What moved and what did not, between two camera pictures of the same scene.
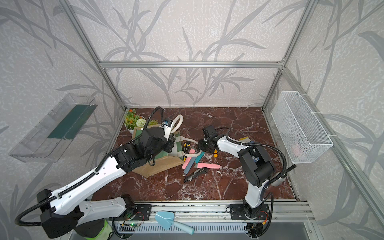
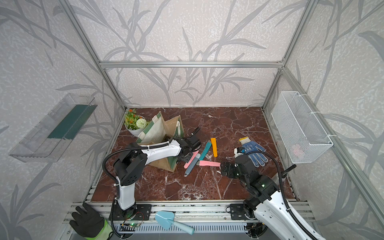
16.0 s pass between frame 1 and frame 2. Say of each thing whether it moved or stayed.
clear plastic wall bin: stayed
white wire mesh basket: stayed
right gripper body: moved
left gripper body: moved
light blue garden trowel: stayed
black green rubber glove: stayed
